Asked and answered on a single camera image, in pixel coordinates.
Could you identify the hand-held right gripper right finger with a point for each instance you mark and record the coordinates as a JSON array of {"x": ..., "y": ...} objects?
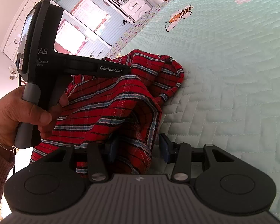
[{"x": 164, "y": 148}]

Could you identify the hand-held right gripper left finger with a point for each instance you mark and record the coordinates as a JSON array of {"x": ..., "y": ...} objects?
[{"x": 110, "y": 152}]

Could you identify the red plaid shirt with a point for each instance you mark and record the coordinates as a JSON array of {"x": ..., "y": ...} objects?
[{"x": 95, "y": 102}]

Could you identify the person's left hand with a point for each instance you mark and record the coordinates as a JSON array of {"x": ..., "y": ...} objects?
[{"x": 9, "y": 114}]

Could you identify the pink-bordered paper poster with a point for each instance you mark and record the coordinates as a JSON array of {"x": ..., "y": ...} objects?
[
  {"x": 88, "y": 14},
  {"x": 70, "y": 37}
]

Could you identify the white overhead cupboards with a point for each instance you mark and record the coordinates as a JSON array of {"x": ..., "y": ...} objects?
[{"x": 14, "y": 28}]

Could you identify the ceiling lamp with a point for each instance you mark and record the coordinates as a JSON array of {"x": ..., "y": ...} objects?
[{"x": 12, "y": 71}]

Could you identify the sliding door wardrobe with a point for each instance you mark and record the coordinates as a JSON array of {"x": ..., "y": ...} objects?
[{"x": 114, "y": 21}]

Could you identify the quilted bee bedspread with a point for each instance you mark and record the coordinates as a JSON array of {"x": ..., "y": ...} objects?
[{"x": 224, "y": 63}]

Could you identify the metal bangle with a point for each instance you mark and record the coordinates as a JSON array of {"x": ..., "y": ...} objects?
[{"x": 2, "y": 146}]

